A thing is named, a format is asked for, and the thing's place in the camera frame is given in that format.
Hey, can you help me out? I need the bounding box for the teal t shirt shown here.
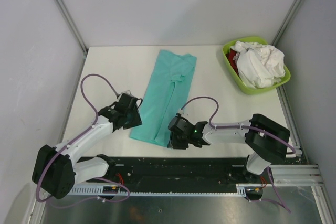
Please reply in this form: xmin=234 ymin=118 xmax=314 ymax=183
xmin=130 ymin=50 xmax=197 ymax=147

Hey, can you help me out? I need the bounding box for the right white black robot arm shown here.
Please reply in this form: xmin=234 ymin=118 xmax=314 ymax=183
xmin=167 ymin=113 xmax=290 ymax=183

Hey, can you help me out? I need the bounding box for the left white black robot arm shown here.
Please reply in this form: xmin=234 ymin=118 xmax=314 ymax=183
xmin=32 ymin=102 xmax=142 ymax=202

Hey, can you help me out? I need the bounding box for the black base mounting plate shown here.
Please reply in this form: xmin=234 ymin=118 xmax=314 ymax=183
xmin=76 ymin=156 xmax=271 ymax=186

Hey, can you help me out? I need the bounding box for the green plastic basket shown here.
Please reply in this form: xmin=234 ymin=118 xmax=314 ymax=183
xmin=222 ymin=36 xmax=291 ymax=95

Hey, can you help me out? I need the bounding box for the red t shirt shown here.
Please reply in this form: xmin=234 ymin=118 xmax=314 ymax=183
xmin=226 ymin=49 xmax=238 ymax=74

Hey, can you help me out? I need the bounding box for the white t shirt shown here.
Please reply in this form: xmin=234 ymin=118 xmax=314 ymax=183
xmin=230 ymin=41 xmax=285 ymax=89

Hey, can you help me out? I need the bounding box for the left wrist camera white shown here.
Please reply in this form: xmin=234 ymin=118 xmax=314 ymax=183
xmin=114 ymin=93 xmax=143 ymax=113

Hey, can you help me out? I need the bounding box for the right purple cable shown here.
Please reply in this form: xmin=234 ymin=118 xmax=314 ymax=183
xmin=180 ymin=96 xmax=297 ymax=214

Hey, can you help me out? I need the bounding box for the purple cable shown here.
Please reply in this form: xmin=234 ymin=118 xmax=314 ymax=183
xmin=180 ymin=96 xmax=297 ymax=214
xmin=35 ymin=73 xmax=131 ymax=209

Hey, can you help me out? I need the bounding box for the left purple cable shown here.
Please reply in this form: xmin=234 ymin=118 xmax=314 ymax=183
xmin=35 ymin=73 xmax=131 ymax=209

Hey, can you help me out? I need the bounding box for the grey slotted cable duct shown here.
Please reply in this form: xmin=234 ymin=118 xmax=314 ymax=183
xmin=68 ymin=183 xmax=262 ymax=197

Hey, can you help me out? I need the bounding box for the aluminium front rail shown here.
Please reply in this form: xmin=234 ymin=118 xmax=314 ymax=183
xmin=270 ymin=165 xmax=323 ymax=186

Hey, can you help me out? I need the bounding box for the left aluminium frame post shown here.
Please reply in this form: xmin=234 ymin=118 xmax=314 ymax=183
xmin=54 ymin=0 xmax=88 ymax=55

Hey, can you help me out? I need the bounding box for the aluminium frame post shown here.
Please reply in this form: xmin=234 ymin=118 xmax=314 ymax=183
xmin=271 ymin=0 xmax=305 ymax=46
xmin=54 ymin=0 xmax=88 ymax=55

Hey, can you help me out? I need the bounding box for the right aluminium frame post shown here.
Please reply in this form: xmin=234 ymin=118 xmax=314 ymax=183
xmin=271 ymin=0 xmax=305 ymax=46

